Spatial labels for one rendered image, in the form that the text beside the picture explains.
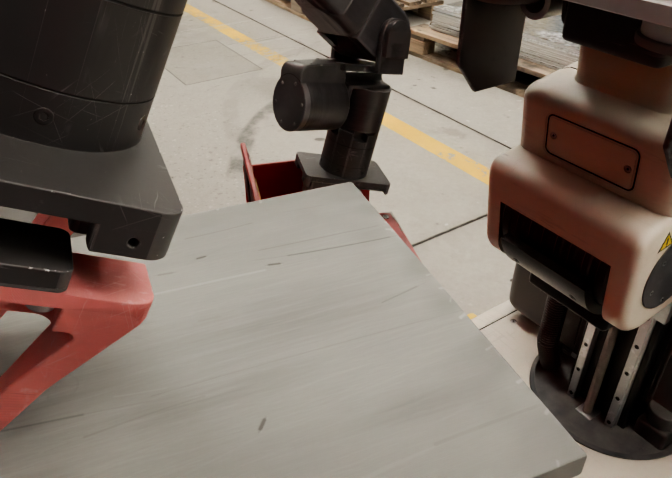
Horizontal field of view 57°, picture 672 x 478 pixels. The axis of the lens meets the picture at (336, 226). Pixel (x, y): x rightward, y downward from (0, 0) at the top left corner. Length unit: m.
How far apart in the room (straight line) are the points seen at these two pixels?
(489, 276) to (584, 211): 1.21
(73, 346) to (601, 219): 0.62
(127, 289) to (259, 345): 0.08
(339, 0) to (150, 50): 0.47
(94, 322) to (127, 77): 0.06
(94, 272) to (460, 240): 1.92
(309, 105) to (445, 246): 1.45
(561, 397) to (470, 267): 0.79
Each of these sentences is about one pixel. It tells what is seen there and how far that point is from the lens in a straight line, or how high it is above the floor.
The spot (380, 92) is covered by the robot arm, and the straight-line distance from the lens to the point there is 0.67.
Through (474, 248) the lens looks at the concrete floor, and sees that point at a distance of 2.04.
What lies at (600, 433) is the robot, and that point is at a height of 0.27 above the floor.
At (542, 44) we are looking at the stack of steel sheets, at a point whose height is 0.24.
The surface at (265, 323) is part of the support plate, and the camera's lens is 0.24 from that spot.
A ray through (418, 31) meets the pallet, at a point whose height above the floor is 0.14.
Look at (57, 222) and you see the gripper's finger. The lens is 0.24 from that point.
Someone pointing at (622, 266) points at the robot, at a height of 0.75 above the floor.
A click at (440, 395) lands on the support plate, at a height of 1.00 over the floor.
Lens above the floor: 1.16
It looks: 34 degrees down
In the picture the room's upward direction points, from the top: straight up
